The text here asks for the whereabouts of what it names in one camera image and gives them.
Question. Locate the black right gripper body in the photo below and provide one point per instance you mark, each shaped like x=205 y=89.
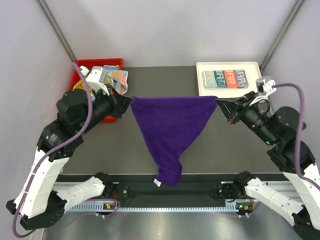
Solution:
x=253 y=117

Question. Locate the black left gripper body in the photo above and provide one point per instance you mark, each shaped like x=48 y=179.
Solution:
x=103 y=105

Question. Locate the rabbit print striped towel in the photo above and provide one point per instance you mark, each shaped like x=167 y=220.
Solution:
x=225 y=79

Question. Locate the purple towel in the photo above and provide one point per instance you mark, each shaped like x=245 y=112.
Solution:
x=169 y=125

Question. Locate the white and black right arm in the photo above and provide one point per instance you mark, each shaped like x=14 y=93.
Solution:
x=278 y=131

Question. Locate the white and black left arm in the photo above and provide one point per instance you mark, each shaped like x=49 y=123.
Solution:
x=39 y=205

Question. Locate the pastel patchwork towel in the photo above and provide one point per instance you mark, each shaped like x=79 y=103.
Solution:
x=115 y=77

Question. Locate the yellow cartoon print towel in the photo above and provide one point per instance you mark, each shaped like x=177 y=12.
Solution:
x=80 y=85

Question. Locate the red plastic bin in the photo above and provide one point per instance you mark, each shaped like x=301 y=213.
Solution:
x=94 y=64

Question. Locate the white plastic tray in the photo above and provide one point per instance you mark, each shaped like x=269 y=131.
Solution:
x=252 y=70

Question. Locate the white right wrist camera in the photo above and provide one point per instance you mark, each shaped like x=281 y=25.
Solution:
x=265 y=88

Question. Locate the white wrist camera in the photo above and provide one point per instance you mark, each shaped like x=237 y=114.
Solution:
x=93 y=80
x=265 y=88

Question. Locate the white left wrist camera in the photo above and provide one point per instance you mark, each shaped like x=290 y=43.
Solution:
x=93 y=80

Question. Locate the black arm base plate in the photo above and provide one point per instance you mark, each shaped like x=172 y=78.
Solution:
x=128 y=188

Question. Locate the grey slotted cable duct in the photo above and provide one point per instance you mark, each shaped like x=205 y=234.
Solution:
x=110 y=206

